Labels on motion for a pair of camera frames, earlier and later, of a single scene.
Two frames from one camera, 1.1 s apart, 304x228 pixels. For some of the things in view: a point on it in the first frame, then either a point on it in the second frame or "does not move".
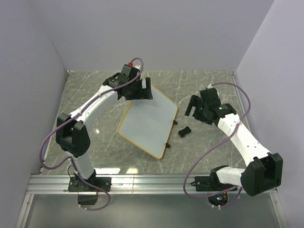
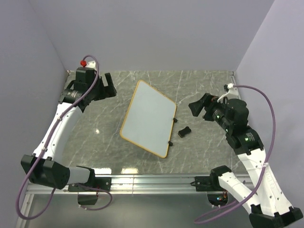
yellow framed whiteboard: [147, 124] does not move
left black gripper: [144, 93] to [108, 91]
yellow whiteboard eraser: [183, 132] does not move
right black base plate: [211, 183] does not move
